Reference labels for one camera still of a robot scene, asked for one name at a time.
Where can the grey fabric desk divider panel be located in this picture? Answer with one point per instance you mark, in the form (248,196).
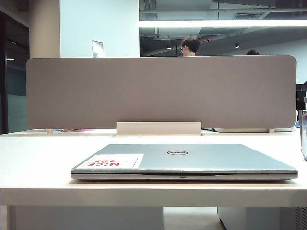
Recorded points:
(144,91)

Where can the white wall poster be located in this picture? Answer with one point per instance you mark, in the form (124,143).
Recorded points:
(97,49)

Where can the dark-haired person with glasses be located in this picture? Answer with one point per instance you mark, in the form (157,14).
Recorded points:
(190,45)

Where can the dark-haired person head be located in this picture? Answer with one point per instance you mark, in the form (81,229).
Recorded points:
(252,52)

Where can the pink flat item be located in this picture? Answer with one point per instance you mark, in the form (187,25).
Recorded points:
(84,130)

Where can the silver closed Dell laptop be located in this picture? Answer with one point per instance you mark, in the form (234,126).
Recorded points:
(204,160)

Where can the black equipment stand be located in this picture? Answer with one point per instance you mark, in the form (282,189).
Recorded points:
(301,93)

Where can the black ceiling spotlight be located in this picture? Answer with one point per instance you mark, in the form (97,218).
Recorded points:
(237,45)
(169,46)

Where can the long ceiling light strip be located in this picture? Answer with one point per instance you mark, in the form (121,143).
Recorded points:
(216,23)

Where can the clear square glass water cup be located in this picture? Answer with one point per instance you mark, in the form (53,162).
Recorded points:
(304,134)

